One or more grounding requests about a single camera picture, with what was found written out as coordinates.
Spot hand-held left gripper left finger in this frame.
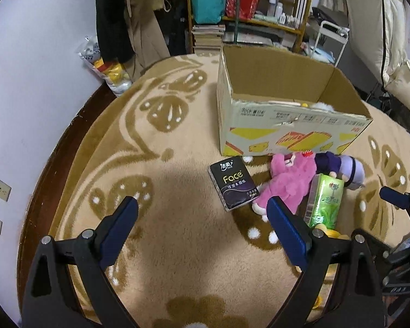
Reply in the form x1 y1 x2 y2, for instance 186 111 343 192
22 196 140 328

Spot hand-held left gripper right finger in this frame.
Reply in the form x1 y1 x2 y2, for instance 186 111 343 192
266 196 388 328

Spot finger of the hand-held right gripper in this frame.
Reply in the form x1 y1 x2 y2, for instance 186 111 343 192
364 230 409 263
379 186 410 221

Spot lavender-haired plush doll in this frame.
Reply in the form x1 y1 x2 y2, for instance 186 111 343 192
302 152 366 191

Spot printed cardboard box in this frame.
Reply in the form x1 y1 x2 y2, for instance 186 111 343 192
217 44 374 158

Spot green tissue pack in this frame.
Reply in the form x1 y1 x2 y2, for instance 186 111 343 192
302 174 345 229

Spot pink plush toy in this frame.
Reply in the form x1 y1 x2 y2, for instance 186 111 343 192
252 151 317 216

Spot beige patterned blanket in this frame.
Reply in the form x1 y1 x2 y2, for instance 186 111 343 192
49 53 410 328

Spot black tissue pack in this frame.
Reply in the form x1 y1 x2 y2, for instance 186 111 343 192
209 155 262 212

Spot plastic bag of toys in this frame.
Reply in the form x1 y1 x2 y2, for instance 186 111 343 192
76 36 134 96

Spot white mattress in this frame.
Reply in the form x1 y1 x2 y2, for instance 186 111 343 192
340 0 410 124

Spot light blue folded cloth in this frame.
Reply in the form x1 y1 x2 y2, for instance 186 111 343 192
307 41 335 61

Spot white trolley cart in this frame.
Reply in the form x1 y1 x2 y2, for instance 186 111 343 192
311 20 350 67

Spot beige hanging coat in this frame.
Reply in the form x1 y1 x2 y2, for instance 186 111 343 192
125 0 171 83

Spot pile of papers and books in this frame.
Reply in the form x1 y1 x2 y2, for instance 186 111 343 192
225 24 296 46

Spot black hanging coat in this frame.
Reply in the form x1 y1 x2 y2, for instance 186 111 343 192
96 0 135 64

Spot wooden shelf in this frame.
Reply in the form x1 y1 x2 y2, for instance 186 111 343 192
184 0 317 55

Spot stack of books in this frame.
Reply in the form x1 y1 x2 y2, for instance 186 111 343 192
191 24 226 50

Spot dark hanging clothes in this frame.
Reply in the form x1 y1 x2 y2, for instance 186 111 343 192
166 0 194 57

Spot row of white bottles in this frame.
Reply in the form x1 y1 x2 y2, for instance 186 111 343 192
268 0 300 28

